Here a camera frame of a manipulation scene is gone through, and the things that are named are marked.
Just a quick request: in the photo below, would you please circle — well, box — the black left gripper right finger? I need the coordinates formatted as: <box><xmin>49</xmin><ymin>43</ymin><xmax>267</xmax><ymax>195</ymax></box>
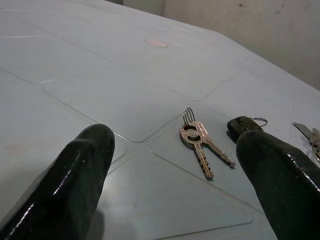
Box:
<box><xmin>235</xmin><ymin>130</ymin><xmax>320</xmax><ymax>240</ymax></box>

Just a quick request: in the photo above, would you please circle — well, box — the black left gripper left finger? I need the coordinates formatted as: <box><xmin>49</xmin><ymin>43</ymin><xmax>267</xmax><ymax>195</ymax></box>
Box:
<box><xmin>0</xmin><ymin>123</ymin><xmax>116</xmax><ymax>240</ymax></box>

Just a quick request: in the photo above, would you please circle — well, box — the black key fob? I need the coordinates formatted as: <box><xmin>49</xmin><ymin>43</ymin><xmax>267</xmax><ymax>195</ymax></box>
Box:
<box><xmin>226</xmin><ymin>115</ymin><xmax>264</xmax><ymax>144</ymax></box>

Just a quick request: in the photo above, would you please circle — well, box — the silver key with short blade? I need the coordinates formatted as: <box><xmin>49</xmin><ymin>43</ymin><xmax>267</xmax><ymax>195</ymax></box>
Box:
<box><xmin>194</xmin><ymin>121</ymin><xmax>237</xmax><ymax>169</ymax></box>

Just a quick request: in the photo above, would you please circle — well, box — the silver key with long blade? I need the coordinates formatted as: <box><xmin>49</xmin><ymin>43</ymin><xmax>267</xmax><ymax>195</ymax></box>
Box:
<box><xmin>179</xmin><ymin>124</ymin><xmax>215</xmax><ymax>180</ymax></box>

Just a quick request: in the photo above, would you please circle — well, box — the large silver key ring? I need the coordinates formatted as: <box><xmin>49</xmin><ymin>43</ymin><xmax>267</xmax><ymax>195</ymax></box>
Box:
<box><xmin>238</xmin><ymin>116</ymin><xmax>268</xmax><ymax>128</ymax></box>

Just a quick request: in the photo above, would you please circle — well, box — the small wire key ring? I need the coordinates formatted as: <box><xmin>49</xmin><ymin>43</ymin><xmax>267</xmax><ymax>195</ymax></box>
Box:
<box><xmin>183</xmin><ymin>107</ymin><xmax>197</xmax><ymax>126</ymax></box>

